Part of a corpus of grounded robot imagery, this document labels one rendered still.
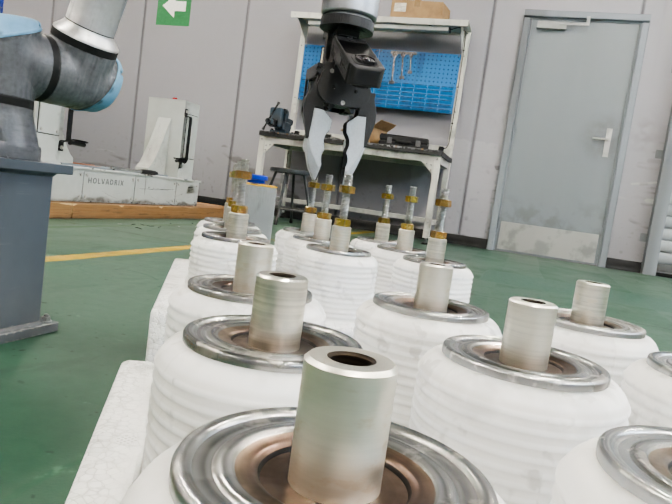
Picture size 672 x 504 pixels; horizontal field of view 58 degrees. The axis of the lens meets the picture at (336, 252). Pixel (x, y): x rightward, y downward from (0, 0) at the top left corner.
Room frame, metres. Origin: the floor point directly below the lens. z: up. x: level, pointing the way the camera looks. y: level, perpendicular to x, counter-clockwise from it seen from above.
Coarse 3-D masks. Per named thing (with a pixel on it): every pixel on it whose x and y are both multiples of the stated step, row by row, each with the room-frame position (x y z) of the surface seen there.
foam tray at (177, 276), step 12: (180, 264) 0.90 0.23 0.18; (168, 276) 0.78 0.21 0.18; (180, 276) 0.79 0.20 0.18; (168, 288) 0.70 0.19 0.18; (156, 300) 0.64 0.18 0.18; (156, 312) 0.58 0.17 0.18; (156, 324) 0.58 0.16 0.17; (336, 324) 0.63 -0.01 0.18; (348, 324) 0.64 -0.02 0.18; (156, 336) 0.58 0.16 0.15; (156, 348) 0.58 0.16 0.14
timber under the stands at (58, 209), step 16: (64, 208) 3.02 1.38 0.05; (80, 208) 3.13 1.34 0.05; (96, 208) 3.25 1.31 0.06; (112, 208) 3.38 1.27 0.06; (128, 208) 3.51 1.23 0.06; (144, 208) 3.66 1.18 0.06; (160, 208) 3.82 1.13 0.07; (176, 208) 4.00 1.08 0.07; (192, 208) 4.19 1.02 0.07; (208, 208) 4.40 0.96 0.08
